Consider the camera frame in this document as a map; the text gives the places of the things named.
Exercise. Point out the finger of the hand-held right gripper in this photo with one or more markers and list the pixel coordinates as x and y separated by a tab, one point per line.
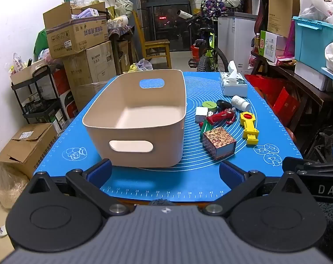
294	164

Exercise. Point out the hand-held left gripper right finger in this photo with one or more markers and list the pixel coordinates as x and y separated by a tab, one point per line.
232	173

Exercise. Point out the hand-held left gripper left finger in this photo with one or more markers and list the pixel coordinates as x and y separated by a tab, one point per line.
99	172

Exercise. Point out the red floral patterned box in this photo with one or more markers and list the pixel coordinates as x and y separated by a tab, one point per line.
218	139

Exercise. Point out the yellow plastic toy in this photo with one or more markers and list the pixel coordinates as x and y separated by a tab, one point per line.
248	129

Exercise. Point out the green bottle with gold cap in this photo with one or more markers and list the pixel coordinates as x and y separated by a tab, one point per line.
204	129

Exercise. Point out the red toy figure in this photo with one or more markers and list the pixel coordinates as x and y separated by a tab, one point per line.
218	117

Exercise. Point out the beige plastic storage bin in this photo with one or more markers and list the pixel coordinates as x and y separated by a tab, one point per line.
144	134

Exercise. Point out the small white box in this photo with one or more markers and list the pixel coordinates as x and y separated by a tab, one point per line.
200	114

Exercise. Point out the blue silicone mat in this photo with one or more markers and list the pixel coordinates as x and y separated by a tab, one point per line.
199	176

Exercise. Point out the black oval object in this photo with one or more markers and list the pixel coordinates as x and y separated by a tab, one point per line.
224	104

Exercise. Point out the red gift bags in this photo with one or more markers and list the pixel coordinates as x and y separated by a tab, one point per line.
276	96

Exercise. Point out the white pill bottle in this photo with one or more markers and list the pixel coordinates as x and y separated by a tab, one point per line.
241	103

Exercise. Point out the green round tin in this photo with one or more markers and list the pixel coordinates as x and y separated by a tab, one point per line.
209	104

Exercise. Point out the taped brown cardboard box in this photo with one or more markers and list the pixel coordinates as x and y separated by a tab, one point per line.
88	96

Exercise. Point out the red white appliance box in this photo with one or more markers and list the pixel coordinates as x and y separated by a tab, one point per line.
66	99

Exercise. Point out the torn cardboard box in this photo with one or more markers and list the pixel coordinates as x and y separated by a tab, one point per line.
23	145

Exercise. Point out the black utility cart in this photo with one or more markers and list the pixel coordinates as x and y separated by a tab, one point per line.
37	112

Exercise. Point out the white patterned tissue box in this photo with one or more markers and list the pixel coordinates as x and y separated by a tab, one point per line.
234	85

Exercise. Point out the clear bag of grain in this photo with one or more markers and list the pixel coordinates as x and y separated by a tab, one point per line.
9	187

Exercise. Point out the white foam box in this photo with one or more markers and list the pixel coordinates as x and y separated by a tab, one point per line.
309	74

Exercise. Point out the yellow plastic jug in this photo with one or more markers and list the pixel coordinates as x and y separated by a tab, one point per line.
133	68

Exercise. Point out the small white cloth scrap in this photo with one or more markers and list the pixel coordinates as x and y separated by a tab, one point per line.
2	231

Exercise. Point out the translucent plastic bag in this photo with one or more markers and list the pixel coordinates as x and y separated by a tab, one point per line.
144	64

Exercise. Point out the green white carton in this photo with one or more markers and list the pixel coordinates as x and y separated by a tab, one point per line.
270	46

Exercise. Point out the turquoise plastic storage bin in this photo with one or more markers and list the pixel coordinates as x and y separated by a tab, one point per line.
312	41

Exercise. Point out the orange drink bottle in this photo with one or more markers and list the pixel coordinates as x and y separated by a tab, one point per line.
256	44

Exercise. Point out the red bucket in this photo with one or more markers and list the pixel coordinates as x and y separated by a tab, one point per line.
194	52

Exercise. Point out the green black bicycle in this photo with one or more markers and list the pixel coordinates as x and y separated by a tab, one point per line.
210	46

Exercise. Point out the white chest freezer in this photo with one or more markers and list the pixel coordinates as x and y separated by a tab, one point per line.
237	41

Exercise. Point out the wooden chair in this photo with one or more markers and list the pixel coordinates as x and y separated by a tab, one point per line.
155	45

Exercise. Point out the open printed cardboard box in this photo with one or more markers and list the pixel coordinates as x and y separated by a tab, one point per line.
73	35

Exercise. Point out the green bag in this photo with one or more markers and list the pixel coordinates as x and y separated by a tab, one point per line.
40	44

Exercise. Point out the tall brown paper box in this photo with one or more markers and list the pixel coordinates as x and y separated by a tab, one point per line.
280	8

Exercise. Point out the floral cloth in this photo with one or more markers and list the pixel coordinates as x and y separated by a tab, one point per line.
211	1

